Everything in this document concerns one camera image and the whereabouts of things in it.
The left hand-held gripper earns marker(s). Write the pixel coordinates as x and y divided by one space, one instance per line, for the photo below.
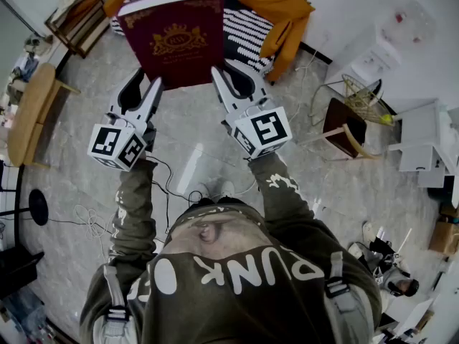
107 142

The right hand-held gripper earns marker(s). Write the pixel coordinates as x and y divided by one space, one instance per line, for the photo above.
269 127

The maroon hardcover book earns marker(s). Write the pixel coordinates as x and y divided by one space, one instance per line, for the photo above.
175 45

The person's right forearm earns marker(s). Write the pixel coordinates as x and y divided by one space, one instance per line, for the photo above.
283 195

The person's left forearm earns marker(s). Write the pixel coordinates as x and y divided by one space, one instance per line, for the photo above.
134 206

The wooden shelf rack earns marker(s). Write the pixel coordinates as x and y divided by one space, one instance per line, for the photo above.
82 23

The person's white right shoe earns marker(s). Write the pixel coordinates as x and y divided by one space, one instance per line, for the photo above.
226 188

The person's white shoe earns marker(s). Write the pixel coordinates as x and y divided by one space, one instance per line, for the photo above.
226 188
202 191

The round wooden table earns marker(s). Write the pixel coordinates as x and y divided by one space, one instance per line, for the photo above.
32 113

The person's white left shoe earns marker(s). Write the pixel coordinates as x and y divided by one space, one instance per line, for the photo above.
202 191

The wooden stool with dark seat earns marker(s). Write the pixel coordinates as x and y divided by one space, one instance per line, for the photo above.
344 127

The white cabinet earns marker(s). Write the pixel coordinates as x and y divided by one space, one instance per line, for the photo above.
369 59

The black floor stand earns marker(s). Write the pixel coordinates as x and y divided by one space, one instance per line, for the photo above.
38 206

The yellow ball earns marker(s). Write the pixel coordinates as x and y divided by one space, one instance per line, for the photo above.
386 119

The white desk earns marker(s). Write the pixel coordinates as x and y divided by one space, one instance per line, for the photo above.
419 142

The black box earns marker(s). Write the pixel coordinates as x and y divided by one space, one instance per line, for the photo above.
18 271

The person's olive printed sweatshirt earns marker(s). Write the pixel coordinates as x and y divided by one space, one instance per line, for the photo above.
229 299

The cardboard box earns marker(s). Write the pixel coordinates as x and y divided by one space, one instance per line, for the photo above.
444 237

